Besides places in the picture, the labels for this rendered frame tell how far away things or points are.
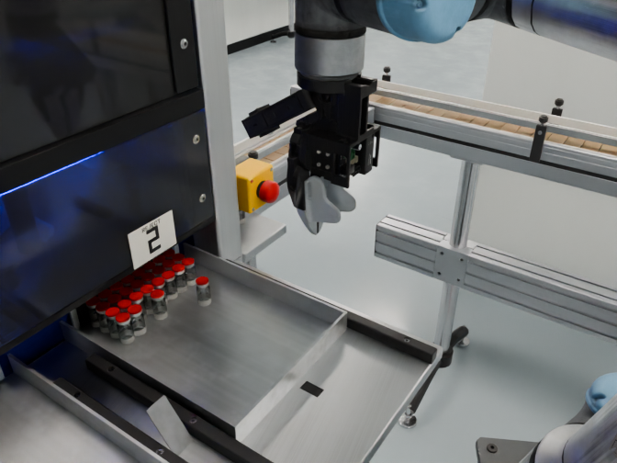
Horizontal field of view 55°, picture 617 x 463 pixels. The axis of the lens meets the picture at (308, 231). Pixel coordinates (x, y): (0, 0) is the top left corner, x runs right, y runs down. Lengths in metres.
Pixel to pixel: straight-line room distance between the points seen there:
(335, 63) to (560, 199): 1.68
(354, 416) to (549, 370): 1.51
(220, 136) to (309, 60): 0.35
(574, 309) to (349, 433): 1.03
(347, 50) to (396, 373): 0.46
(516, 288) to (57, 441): 1.26
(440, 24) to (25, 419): 0.69
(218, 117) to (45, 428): 0.50
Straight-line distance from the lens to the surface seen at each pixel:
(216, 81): 0.92
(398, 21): 0.53
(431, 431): 1.96
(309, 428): 0.79
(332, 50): 0.62
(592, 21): 0.57
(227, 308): 0.97
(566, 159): 1.50
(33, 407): 0.89
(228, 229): 1.03
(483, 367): 2.19
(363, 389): 0.84
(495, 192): 2.29
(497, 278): 1.73
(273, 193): 1.04
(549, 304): 1.72
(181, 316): 0.96
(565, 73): 2.09
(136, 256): 0.89
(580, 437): 0.57
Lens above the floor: 1.49
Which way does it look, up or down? 32 degrees down
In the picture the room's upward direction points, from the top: straight up
